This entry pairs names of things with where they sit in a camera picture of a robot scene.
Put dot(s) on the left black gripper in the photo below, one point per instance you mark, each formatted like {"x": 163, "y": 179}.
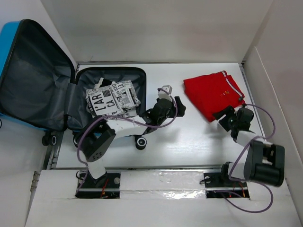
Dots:
{"x": 180, "y": 108}

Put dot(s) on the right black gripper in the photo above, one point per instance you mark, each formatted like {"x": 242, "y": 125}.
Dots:
{"x": 227, "y": 110}

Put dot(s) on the red polo shirt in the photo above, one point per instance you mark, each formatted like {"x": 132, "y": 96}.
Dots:
{"x": 212, "y": 93}

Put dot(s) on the newspaper print garment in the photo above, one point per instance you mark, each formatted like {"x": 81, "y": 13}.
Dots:
{"x": 116, "y": 99}

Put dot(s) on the black and white striped garment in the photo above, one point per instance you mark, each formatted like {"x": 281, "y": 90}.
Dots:
{"x": 103, "y": 83}

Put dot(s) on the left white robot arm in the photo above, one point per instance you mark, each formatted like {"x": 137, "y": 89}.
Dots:
{"x": 94, "y": 140}

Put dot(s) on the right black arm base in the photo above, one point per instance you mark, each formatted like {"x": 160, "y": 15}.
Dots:
{"x": 218, "y": 187}

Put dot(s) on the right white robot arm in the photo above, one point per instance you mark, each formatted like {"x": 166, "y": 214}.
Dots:
{"x": 260, "y": 161}

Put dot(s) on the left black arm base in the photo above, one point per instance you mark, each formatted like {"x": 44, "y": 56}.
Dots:
{"x": 108, "y": 187}

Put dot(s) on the blue hard-shell suitcase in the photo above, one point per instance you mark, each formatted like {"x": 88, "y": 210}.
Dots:
{"x": 39, "y": 85}

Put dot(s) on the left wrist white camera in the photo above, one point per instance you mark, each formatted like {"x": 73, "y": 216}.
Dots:
{"x": 165, "y": 92}

